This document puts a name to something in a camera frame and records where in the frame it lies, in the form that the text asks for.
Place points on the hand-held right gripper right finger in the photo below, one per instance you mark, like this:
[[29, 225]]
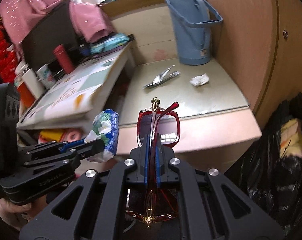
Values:
[[159, 172]]

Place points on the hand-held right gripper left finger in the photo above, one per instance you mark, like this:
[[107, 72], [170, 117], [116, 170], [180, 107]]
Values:
[[146, 162]]

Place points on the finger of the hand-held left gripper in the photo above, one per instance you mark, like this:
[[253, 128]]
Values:
[[91, 148], [73, 146]]

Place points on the blue white tissue packet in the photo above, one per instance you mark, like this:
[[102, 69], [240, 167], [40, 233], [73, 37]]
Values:
[[106, 127]]

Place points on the red frame sunglasses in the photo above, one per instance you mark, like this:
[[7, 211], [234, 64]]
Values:
[[165, 130]]

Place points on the person's left hand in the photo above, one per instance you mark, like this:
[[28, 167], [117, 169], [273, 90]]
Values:
[[11, 212]]

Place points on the pink plastic basket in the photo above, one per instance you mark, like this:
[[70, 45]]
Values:
[[51, 136]]

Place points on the orange bottle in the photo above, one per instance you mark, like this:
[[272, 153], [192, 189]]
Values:
[[25, 95]]

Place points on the white bottle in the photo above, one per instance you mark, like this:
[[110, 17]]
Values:
[[33, 82]]

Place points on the table with patterned tablecloth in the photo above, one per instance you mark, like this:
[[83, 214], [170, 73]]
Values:
[[73, 92]]

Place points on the red garment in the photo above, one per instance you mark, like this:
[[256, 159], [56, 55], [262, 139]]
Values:
[[2, 52]]

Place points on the low beige drawer cabinet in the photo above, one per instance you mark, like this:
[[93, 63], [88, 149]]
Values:
[[190, 105]]

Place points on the red bottle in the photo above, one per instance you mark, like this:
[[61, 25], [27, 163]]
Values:
[[64, 60]]

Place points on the silver foil wrapper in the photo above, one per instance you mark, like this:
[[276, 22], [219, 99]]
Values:
[[161, 78]]

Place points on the black monitor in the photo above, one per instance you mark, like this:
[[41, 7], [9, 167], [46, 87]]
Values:
[[51, 42]]

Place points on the crumpled white paper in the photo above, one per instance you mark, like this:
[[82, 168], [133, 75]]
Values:
[[199, 80]]

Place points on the blue wet wipes pack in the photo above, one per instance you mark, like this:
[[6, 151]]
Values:
[[111, 42]]

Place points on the pink garment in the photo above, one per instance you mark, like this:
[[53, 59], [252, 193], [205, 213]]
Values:
[[28, 10]]

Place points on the black garbage bag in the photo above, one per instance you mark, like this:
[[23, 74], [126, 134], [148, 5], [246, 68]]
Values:
[[278, 180]]

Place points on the light blue thermos jug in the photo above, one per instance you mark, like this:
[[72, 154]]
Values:
[[188, 30]]

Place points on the wooden cabinet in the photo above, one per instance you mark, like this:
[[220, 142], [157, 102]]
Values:
[[248, 42]]

